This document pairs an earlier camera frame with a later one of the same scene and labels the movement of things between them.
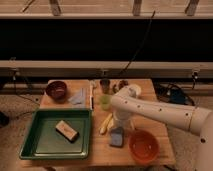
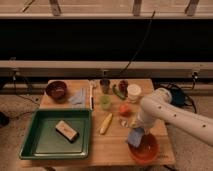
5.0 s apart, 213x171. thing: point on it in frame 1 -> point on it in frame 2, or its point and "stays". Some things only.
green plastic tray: (42, 140) stays
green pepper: (115, 89) stays
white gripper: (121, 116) -> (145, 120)
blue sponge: (116, 136) -> (134, 136)
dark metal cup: (105, 83) stays
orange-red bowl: (144, 146) stays
